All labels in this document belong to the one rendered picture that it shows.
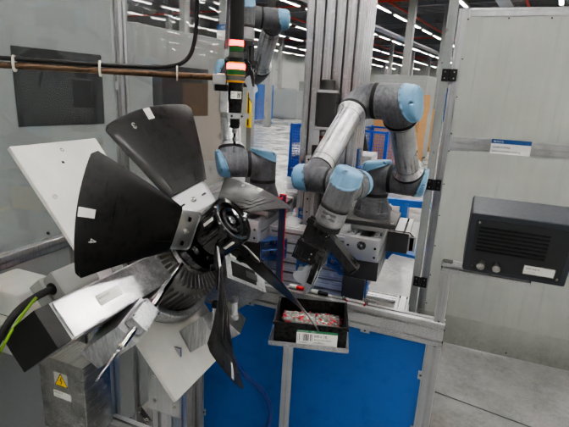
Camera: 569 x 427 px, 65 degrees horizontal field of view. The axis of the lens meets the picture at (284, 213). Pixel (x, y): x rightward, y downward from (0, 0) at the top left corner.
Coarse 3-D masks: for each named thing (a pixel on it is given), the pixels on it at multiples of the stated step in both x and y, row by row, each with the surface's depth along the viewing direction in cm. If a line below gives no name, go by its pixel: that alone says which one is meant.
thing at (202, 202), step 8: (200, 184) 108; (184, 192) 107; (192, 192) 108; (200, 192) 108; (208, 192) 108; (176, 200) 106; (184, 200) 107; (200, 200) 107; (208, 200) 108; (184, 208) 106; (192, 208) 107; (200, 208) 107
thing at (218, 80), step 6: (216, 78) 103; (222, 78) 104; (216, 84) 103; (222, 84) 104; (216, 90) 103; (222, 90) 104; (222, 96) 105; (222, 102) 105; (222, 108) 105; (222, 114) 106; (228, 114) 105; (234, 114) 104; (240, 114) 105; (246, 114) 106
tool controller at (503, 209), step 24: (480, 216) 120; (504, 216) 118; (528, 216) 117; (552, 216) 116; (480, 240) 122; (504, 240) 120; (528, 240) 117; (552, 240) 115; (480, 264) 124; (504, 264) 123; (528, 264) 121; (552, 264) 118
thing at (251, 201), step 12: (228, 180) 136; (240, 180) 138; (228, 192) 129; (240, 192) 130; (252, 192) 132; (264, 192) 136; (240, 204) 121; (252, 204) 122; (264, 204) 125; (276, 204) 129
